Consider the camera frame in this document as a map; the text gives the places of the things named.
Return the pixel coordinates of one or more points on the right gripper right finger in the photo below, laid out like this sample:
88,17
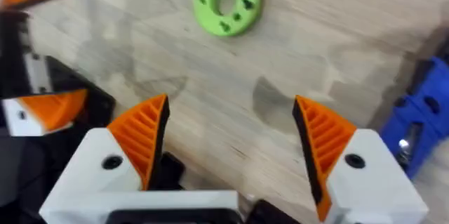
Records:
368,182

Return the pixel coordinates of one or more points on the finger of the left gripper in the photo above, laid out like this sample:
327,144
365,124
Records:
52,111
36,74

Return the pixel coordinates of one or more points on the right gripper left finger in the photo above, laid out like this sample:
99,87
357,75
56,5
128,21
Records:
105,168

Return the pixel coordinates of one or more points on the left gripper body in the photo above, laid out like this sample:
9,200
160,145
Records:
12,52

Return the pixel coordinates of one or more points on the blue electric screwdriver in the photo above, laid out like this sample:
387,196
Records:
440,87

